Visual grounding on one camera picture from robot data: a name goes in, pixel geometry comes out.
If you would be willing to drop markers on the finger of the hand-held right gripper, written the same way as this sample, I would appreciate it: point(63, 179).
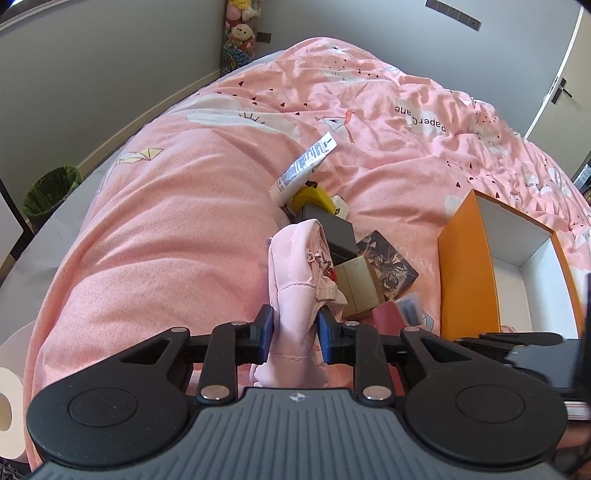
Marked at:
point(485, 348)
point(521, 338)

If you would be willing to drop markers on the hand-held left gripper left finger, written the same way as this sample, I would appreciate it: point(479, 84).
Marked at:
point(266, 333)

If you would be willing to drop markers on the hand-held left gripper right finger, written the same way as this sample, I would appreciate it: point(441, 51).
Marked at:
point(326, 335)

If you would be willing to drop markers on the pink fabric pouch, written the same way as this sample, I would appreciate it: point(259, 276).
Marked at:
point(295, 286)

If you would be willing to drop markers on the orange cardboard box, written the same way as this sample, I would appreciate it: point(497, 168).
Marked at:
point(466, 277)

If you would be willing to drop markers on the white charger plug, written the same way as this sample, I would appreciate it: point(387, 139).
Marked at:
point(340, 206)

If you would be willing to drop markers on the white hand cream tube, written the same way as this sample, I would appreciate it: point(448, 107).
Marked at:
point(301, 167)

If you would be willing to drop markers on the gold cardboard box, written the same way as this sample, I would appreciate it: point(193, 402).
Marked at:
point(360, 286)

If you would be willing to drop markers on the dark red wallet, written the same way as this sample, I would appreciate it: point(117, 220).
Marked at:
point(390, 318)

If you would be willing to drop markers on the grey-blue small packet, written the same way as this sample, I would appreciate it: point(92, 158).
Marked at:
point(413, 306)

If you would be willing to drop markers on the dark printed card box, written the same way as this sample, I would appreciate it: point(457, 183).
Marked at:
point(392, 267)

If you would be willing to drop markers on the dark grey box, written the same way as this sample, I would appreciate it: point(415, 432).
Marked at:
point(337, 236)

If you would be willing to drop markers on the pink printed blanket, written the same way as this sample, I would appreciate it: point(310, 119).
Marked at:
point(194, 240)

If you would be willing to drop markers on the yellow banana-shaped object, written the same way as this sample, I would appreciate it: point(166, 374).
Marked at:
point(314, 196)

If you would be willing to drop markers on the dark shelf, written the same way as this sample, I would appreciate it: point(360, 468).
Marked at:
point(582, 180)

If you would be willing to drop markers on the white toilet paper roll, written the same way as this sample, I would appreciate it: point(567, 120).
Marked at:
point(13, 369)

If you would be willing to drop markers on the green-lined trash bin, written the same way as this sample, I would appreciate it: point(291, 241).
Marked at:
point(48, 194)

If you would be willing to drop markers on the white framed panel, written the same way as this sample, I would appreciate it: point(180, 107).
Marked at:
point(7, 226)

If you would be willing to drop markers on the grey door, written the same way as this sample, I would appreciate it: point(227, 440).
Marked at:
point(565, 50)

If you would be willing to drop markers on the clear tube of plush toys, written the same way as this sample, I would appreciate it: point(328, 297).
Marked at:
point(240, 37)

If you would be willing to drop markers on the small dark wall box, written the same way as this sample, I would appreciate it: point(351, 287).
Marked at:
point(264, 37)

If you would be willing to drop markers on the grey wall power strip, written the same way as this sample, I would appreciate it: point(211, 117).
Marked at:
point(455, 14)

